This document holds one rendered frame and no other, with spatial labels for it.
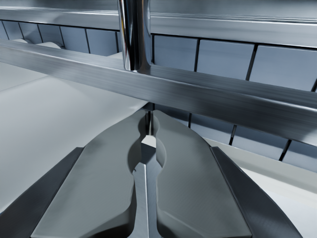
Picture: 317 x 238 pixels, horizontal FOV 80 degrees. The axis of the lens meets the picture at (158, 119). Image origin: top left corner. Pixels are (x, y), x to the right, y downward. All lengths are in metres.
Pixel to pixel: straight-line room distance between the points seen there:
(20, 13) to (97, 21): 0.12
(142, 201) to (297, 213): 0.20
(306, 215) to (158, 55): 0.24
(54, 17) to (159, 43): 0.13
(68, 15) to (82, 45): 0.03
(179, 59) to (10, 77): 0.15
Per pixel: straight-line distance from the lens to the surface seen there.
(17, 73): 0.22
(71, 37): 0.23
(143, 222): 0.36
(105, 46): 0.20
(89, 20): 0.21
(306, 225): 0.31
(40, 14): 0.27
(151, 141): 0.16
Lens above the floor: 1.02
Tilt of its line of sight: 47 degrees down
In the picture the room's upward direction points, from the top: 133 degrees counter-clockwise
